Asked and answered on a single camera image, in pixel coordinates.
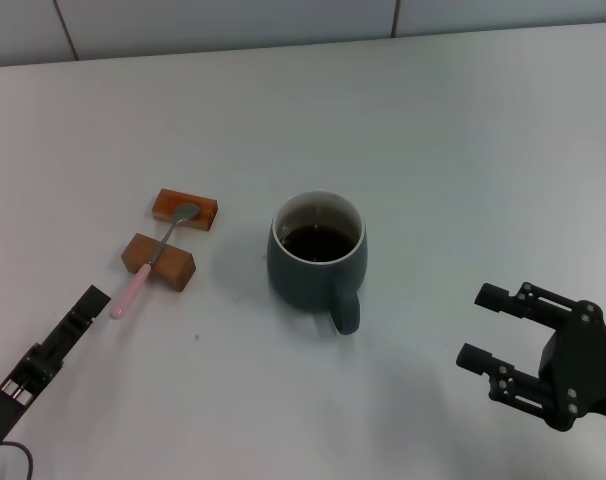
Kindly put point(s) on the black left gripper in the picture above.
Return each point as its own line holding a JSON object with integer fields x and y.
{"x": 18, "y": 395}

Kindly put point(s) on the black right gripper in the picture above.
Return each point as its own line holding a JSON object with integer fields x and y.
{"x": 583, "y": 370}

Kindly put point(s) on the grey ceramic cup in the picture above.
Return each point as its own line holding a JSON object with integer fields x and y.
{"x": 303, "y": 285}

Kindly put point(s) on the matte wooden spoon rest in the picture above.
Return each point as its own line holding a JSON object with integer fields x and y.
{"x": 175, "y": 265}

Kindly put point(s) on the glossy flat wooden block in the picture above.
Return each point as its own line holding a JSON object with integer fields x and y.
{"x": 163, "y": 205}

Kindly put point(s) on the dark coffee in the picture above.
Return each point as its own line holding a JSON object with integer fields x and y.
{"x": 318, "y": 242}

